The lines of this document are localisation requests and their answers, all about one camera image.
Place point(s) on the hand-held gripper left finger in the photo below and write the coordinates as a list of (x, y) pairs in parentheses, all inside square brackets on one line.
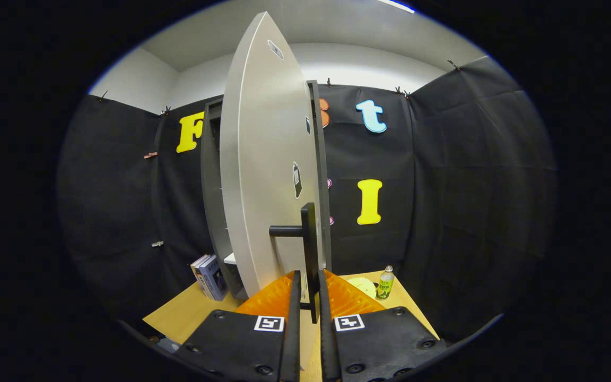
[(294, 329)]

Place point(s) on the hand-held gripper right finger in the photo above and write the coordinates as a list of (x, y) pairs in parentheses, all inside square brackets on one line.
[(325, 339)]

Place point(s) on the grey shoe cabinet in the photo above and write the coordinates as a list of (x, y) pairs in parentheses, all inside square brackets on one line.
[(211, 185)]

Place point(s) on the beige shoe cabinet door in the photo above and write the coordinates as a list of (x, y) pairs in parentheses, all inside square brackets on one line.
[(263, 159)]

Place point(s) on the pale yellow round object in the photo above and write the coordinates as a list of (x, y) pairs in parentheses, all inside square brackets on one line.
[(361, 286)]

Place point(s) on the green drink bottle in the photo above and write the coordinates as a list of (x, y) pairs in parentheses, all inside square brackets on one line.
[(385, 286)]

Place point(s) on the blue book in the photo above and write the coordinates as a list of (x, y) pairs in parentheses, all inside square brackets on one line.
[(215, 278)]

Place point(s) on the white book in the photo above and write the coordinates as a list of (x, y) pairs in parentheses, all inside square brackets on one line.
[(199, 273)]

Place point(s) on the black backdrop cloth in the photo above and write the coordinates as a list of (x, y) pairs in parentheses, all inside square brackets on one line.
[(470, 185)]

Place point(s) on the long ceiling light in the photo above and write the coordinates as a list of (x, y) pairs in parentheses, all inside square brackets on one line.
[(396, 5)]

